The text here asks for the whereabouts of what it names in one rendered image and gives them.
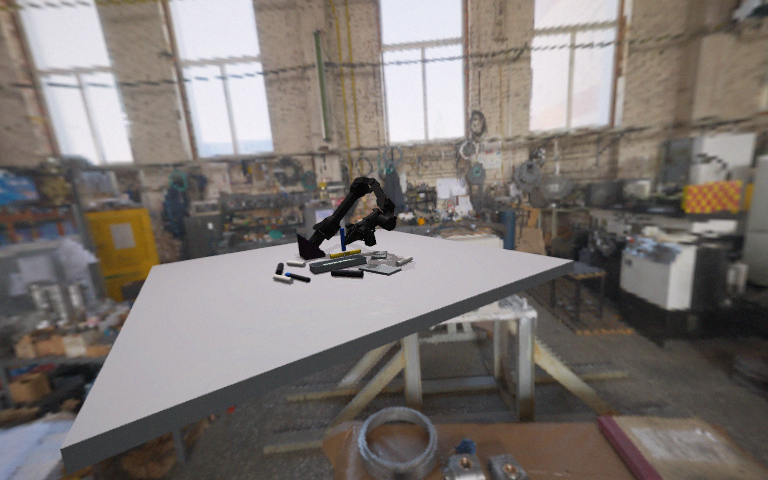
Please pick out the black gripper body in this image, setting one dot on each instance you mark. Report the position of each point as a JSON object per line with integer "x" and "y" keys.
{"x": 364, "y": 227}

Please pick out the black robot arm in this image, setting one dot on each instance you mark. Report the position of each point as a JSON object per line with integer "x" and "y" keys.
{"x": 360, "y": 186}

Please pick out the keyboard with white letter keys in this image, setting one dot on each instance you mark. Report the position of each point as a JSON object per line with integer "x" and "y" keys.
{"x": 338, "y": 263}

